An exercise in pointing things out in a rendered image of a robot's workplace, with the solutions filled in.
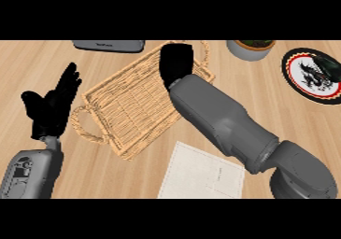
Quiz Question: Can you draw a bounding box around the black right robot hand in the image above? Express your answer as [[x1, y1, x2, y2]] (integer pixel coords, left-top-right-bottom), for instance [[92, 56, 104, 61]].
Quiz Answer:
[[160, 43, 197, 91]]

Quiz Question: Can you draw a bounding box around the grey plant pot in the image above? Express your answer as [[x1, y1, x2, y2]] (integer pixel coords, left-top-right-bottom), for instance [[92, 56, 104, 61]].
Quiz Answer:
[[225, 39, 278, 63]]

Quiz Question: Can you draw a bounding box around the black red dragon plate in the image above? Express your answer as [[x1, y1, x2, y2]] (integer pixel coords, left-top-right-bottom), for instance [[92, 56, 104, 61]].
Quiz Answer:
[[281, 47, 341, 105]]

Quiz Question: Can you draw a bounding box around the grey appliance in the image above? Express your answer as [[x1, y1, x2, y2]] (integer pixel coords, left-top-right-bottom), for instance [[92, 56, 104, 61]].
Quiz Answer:
[[72, 39, 147, 54]]

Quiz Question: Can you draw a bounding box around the tan wicker basket tray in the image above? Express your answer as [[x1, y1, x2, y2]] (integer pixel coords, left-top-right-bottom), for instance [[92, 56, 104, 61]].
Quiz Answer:
[[69, 40, 218, 162]]

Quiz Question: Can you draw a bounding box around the dark green vegetable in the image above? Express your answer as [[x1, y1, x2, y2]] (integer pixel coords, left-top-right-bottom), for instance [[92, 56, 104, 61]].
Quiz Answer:
[[312, 54, 341, 83]]

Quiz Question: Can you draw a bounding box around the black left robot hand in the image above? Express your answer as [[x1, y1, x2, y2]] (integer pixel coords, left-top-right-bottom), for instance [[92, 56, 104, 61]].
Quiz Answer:
[[20, 62, 84, 141]]

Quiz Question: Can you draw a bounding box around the white cloth placemat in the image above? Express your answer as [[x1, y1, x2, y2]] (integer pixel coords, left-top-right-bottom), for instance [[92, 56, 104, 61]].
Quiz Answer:
[[157, 140, 247, 200]]

